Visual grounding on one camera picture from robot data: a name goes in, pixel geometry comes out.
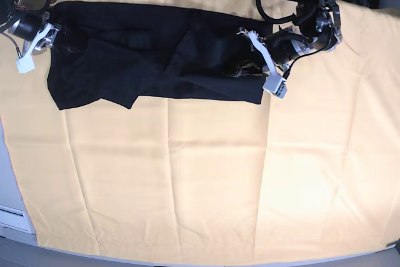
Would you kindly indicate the yellow table cloth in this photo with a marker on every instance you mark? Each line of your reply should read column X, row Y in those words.
column 311, row 176

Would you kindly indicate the white cabinet drawer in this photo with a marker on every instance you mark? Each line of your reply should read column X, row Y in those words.
column 14, row 219

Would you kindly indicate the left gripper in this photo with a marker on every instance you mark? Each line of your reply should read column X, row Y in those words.
column 261, row 56

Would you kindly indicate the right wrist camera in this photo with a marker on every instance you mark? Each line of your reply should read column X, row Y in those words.
column 25, row 64

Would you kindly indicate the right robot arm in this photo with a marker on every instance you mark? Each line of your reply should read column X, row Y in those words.
column 27, row 27

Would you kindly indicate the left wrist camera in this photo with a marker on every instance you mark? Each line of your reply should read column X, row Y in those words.
column 275, row 85

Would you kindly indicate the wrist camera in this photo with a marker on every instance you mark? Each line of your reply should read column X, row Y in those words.
column 25, row 64
column 275, row 85

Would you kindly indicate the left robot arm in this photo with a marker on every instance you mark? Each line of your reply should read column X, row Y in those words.
column 313, row 28

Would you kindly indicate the dark navy T-shirt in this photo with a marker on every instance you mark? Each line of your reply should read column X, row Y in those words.
column 119, row 51

